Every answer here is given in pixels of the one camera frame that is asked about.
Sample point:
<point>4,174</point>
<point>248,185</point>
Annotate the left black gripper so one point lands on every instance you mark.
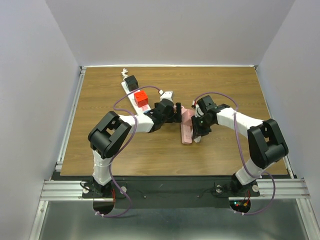
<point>175,117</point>

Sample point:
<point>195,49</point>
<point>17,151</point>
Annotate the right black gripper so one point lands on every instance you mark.
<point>196,130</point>

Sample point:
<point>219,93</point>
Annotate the pink power strip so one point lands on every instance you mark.
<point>186,125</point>

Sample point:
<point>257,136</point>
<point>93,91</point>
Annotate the white plug adapter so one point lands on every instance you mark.
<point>197,139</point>

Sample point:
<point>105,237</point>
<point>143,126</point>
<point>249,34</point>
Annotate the red cube socket plug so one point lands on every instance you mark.
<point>141,98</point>

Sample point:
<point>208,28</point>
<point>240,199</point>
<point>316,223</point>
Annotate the black cube socket plug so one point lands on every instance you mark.
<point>131,83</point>

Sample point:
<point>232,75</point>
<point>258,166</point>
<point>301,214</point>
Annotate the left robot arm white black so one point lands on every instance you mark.
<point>109,135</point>

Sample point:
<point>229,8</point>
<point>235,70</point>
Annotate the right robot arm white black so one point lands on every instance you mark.
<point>266,142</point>

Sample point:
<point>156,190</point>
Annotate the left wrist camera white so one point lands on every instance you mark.
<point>169,95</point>

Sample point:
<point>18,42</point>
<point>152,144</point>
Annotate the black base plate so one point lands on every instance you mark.
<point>173,192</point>

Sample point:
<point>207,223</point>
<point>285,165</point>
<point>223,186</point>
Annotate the aluminium frame rail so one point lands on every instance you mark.
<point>72,191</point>

